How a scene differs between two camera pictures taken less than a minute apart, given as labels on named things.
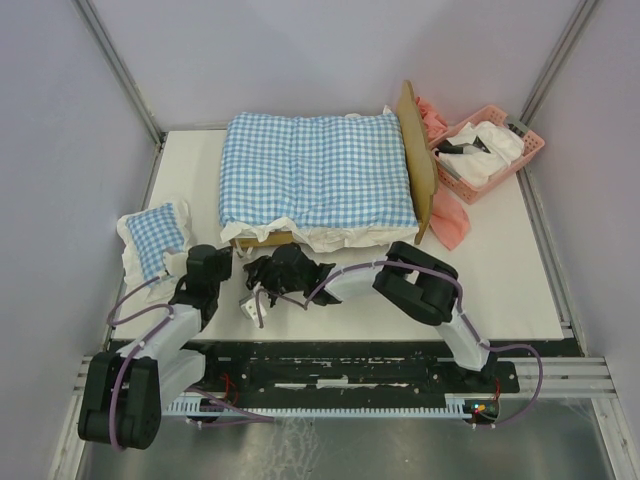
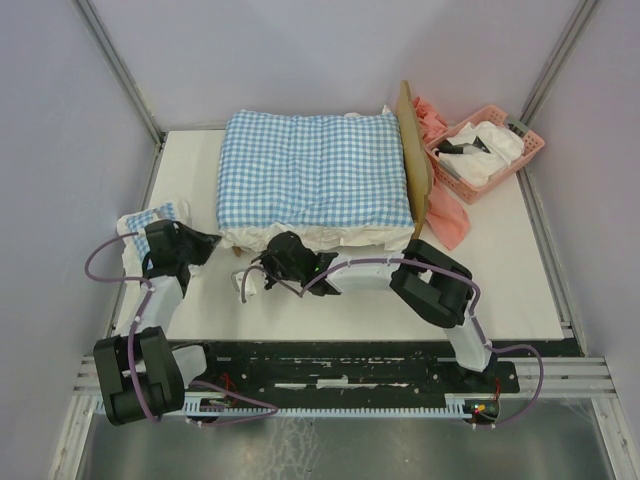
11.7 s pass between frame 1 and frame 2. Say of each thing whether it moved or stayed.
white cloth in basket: stayed
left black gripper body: moved
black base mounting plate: stayed
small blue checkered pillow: stayed
